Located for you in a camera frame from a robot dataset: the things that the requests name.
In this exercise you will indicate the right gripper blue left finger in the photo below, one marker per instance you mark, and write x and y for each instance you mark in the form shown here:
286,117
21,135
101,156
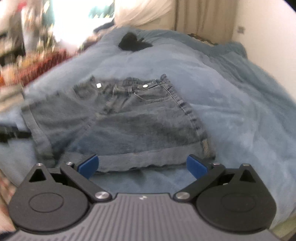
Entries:
78,177

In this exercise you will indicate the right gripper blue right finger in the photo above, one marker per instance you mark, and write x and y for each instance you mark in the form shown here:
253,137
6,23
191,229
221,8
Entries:
206,173

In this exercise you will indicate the blue denim shorts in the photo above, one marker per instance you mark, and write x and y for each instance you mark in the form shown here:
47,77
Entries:
127,123

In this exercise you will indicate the red patterned tablecloth table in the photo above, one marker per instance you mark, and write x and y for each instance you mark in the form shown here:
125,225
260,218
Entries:
27,69

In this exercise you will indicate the black garment on bed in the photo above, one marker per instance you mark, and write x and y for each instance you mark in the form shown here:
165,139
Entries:
130,42

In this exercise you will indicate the beige curtain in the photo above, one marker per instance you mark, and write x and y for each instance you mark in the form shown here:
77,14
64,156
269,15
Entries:
212,20

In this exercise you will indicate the white sheer curtain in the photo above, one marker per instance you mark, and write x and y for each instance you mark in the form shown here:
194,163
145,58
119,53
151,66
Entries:
146,15

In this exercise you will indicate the wall outlet plate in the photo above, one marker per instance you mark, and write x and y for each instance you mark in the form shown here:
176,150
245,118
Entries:
240,30

